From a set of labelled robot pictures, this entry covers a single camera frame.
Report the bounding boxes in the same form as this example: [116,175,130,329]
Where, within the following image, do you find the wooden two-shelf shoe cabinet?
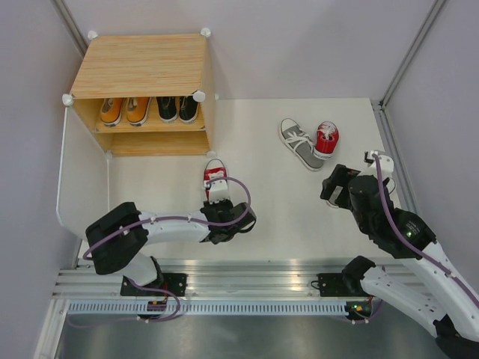
[62,28,216,156]

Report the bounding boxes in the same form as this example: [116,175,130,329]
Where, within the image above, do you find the black sneaker orange sole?
[156,96,177,123]

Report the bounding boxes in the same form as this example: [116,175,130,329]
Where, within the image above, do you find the left aluminium frame post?
[50,0,88,57]

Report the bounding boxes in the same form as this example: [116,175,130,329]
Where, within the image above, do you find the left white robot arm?
[84,200,257,296]

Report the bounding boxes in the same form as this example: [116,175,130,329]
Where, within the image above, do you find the red sneaker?
[313,121,340,160]
[204,159,227,181]

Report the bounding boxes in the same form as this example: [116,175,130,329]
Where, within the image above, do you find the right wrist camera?
[361,150,394,180]

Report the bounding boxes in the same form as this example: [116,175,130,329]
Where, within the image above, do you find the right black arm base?
[310,256,383,325]

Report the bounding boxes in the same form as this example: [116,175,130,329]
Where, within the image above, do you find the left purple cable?
[67,176,252,330]

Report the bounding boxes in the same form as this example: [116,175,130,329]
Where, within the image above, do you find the grey sneaker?
[279,118,324,171]
[327,177,397,208]

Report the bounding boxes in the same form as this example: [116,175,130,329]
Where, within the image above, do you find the aluminium mounting rail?
[52,261,461,304]

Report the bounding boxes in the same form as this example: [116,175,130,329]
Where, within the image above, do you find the black sneaker back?
[179,96,198,123]

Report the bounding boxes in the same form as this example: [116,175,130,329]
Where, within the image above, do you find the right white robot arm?
[320,165,478,358]

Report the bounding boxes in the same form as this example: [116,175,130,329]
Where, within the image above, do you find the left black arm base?
[120,273,187,313]

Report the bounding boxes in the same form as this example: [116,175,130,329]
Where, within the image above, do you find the red sneaker back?
[313,121,340,160]

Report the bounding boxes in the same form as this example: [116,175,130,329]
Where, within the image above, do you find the aluminium frame post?
[50,0,88,57]
[371,1,449,215]

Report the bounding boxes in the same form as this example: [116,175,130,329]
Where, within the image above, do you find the grey sneaker back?
[279,118,324,171]

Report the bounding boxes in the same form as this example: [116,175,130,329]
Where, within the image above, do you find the white slotted cable duct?
[68,300,348,316]

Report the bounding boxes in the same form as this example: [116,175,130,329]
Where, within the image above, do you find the right aluminium frame post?
[371,1,449,215]

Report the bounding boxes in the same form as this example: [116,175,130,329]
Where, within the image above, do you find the red sneaker front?
[204,159,227,181]

